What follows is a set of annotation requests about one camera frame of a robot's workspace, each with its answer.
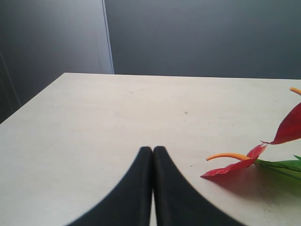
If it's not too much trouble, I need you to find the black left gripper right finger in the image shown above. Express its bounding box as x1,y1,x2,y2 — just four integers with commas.
153,146,237,226

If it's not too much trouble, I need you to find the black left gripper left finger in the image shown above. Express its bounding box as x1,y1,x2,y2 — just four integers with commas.
70,146,153,226

